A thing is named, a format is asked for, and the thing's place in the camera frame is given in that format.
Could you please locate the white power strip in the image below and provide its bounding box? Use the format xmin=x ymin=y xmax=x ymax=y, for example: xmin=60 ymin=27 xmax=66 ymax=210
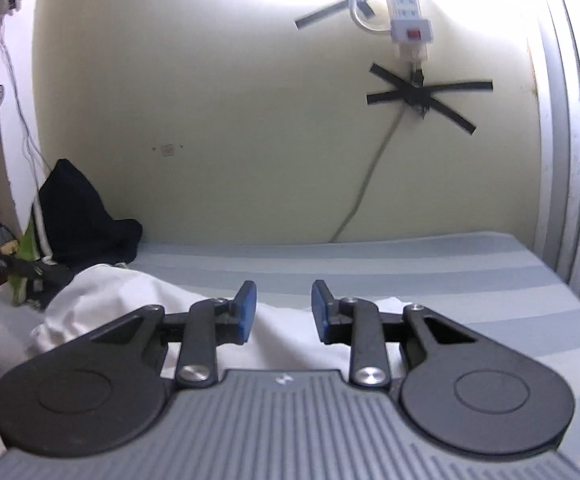
xmin=384 ymin=0 xmax=436 ymax=62

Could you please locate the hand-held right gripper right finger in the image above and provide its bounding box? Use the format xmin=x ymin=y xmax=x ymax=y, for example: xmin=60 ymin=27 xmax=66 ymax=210
xmin=310 ymin=280 xmax=475 ymax=388

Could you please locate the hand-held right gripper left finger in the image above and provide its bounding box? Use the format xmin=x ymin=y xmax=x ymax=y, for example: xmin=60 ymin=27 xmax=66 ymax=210
xmin=87 ymin=280 xmax=259 ymax=388

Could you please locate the grey window frame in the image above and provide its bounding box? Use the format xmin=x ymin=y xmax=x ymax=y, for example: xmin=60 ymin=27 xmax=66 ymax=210
xmin=534 ymin=0 xmax=580 ymax=311

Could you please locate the grey power strip cable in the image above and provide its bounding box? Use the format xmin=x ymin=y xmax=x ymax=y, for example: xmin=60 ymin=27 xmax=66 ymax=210
xmin=331 ymin=107 xmax=413 ymax=245

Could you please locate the striped blue bed sheet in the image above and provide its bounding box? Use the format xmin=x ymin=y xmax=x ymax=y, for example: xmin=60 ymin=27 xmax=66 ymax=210
xmin=120 ymin=230 xmax=580 ymax=461

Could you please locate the thin white cable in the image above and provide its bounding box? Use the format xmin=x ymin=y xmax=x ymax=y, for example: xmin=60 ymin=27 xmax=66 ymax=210
xmin=0 ymin=35 xmax=53 ymax=171

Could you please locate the black tape strip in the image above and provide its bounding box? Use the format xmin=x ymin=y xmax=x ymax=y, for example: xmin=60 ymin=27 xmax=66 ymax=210
xmin=294 ymin=2 xmax=351 ymax=32
xmin=369 ymin=62 xmax=477 ymax=137
xmin=366 ymin=80 xmax=494 ymax=107

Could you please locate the navy striped knit sweater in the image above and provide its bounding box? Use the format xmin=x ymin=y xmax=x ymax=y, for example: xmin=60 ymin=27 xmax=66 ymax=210
xmin=22 ymin=158 xmax=143 ymax=306

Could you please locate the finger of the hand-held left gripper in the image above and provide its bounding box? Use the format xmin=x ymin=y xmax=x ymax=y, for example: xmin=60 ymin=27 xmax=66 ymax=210
xmin=0 ymin=250 xmax=76 ymax=286

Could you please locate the white garment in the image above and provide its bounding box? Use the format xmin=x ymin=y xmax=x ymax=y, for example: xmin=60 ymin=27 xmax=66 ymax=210
xmin=0 ymin=262 xmax=411 ymax=466

